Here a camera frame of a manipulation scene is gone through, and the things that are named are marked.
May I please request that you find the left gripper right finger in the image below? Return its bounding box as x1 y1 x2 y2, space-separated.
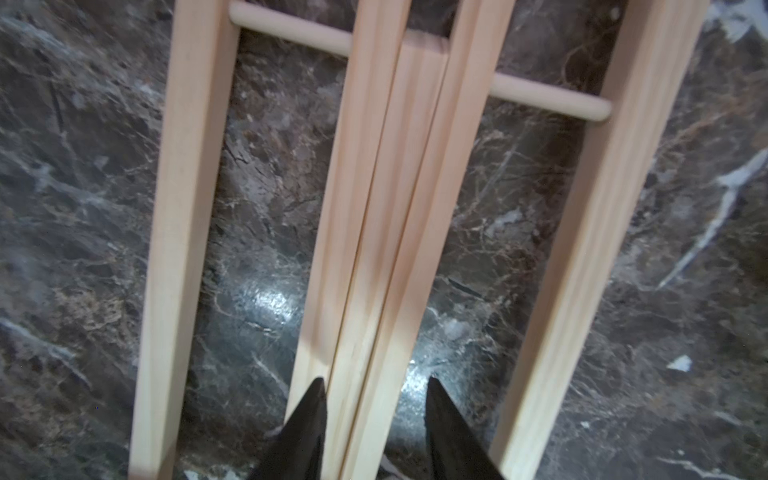
425 377 504 480

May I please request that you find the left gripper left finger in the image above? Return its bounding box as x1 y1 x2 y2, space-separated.
247 377 327 480

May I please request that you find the wooden easel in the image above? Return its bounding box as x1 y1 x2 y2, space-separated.
128 1 708 479

